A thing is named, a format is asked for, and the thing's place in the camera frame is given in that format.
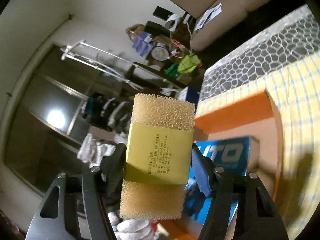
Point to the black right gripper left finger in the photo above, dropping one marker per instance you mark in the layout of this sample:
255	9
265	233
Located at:
57	216

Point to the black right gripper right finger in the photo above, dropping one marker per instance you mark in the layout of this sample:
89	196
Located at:
257	216

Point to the white gloved hand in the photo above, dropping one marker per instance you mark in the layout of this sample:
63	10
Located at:
131	229

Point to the orange cardboard box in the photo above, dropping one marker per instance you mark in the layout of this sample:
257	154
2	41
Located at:
256	116

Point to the yellow plaid cloth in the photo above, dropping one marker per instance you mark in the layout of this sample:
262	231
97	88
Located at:
295	91

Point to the white clothes drying rack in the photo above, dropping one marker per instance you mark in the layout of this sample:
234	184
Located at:
136	75

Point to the green bag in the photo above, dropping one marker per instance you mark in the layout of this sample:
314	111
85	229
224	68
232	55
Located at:
188	64

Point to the grey stone-pattern blanket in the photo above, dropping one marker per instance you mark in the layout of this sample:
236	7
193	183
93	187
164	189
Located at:
290	39

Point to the papers on sofa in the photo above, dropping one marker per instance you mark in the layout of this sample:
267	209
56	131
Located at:
209	15

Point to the brown sofa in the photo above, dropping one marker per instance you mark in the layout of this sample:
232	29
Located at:
215	17

